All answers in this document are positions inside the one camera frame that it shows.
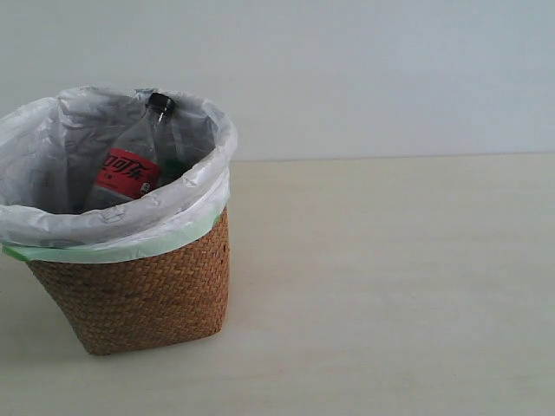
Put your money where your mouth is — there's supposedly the red label cola bottle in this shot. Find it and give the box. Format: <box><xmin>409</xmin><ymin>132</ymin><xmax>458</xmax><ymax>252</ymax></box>
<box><xmin>84</xmin><ymin>93</ymin><xmax>175</xmax><ymax>211</ymax></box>

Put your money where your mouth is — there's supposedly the white green plastic bin liner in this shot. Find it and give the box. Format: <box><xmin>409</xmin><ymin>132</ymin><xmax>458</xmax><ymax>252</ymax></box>
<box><xmin>1</xmin><ymin>86</ymin><xmax>238</xmax><ymax>263</ymax></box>

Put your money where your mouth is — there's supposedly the green label clear bottle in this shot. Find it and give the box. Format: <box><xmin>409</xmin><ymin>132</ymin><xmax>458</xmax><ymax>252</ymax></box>
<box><xmin>158</xmin><ymin>159</ymin><xmax>189</xmax><ymax>187</ymax></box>

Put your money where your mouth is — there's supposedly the woven wicker trash basket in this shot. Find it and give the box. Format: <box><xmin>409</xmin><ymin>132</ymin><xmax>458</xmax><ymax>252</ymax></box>
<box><xmin>28</xmin><ymin>212</ymin><xmax>230</xmax><ymax>356</ymax></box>

